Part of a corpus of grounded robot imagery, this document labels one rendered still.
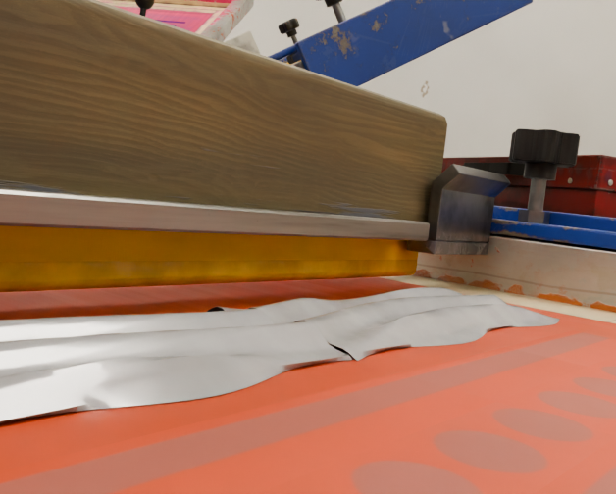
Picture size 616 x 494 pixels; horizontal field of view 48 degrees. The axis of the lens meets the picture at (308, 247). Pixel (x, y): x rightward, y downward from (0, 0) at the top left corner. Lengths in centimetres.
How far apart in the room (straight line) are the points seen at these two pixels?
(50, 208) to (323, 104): 15
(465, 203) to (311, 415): 29
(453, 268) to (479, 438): 33
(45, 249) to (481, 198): 28
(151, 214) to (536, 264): 28
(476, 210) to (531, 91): 195
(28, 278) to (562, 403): 17
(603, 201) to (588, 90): 126
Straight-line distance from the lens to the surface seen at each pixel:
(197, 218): 26
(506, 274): 46
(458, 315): 29
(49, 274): 25
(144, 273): 28
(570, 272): 45
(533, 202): 48
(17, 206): 22
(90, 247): 26
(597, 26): 237
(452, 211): 42
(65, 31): 24
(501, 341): 28
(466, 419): 17
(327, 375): 19
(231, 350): 19
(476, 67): 249
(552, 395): 21
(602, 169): 108
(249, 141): 29
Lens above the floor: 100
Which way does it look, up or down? 4 degrees down
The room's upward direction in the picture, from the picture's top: 6 degrees clockwise
